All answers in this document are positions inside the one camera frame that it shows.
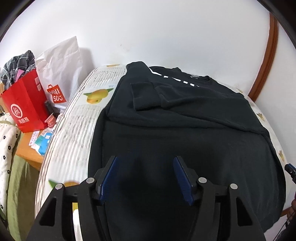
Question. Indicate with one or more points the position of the brown wooden wall trim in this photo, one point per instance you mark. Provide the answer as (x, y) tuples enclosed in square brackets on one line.
[(267, 62)]

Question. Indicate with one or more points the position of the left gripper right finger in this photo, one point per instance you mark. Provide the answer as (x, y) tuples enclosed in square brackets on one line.
[(186, 180)]

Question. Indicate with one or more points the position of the white black dotted cloth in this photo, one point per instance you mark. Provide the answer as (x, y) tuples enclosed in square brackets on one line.
[(9, 135)]

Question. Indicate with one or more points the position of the black sweatshirt white lettering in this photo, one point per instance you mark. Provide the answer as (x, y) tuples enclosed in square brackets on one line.
[(156, 114)]

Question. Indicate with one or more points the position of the wooden side table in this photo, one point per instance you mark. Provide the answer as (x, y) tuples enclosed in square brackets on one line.
[(27, 153)]

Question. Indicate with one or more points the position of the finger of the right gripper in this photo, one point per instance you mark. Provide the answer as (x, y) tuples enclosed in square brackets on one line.
[(291, 170)]

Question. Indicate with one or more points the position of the plaid grey cloth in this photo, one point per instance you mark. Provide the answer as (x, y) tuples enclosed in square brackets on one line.
[(24, 62)]

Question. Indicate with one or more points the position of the blue white small packets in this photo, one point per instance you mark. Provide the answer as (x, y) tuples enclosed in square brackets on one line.
[(39, 140)]

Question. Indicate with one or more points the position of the olive green fabric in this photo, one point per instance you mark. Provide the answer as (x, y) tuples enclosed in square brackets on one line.
[(21, 191)]

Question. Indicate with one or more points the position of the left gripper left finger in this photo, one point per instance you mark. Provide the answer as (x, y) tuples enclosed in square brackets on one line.
[(105, 179)]

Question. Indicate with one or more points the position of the white paper shopping bag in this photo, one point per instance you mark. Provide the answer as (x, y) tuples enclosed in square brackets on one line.
[(61, 71)]

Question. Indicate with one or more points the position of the red paper shopping bag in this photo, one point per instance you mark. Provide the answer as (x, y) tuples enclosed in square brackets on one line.
[(25, 100)]

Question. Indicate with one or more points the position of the fruit print table cloth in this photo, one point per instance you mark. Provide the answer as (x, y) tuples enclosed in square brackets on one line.
[(67, 158)]

